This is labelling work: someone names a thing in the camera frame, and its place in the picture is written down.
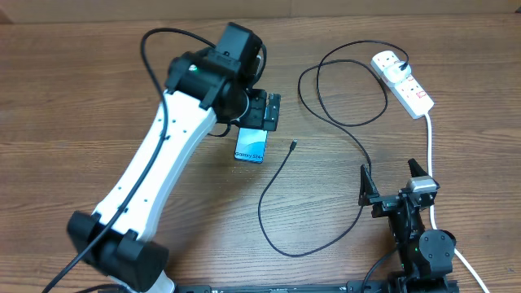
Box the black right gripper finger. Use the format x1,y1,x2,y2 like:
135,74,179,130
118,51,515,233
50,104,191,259
358,164,379,206
408,158,428,177

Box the blue Galaxy smartphone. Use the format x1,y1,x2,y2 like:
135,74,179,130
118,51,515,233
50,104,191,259
234,128,268,164

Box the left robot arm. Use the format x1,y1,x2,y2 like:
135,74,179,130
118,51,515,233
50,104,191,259
67,23,280,292

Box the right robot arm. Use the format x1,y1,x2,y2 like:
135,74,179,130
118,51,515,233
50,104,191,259
348,159,459,292

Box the white charger plug adapter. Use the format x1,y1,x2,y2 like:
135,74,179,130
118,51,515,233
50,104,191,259
383,62,412,86

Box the white power strip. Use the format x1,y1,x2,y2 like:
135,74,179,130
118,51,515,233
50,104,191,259
370,50,434,119

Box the white power strip cord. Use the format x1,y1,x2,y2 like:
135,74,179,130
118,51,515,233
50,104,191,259
423,113,492,293

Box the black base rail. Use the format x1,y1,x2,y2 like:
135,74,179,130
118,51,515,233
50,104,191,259
174,279,461,293

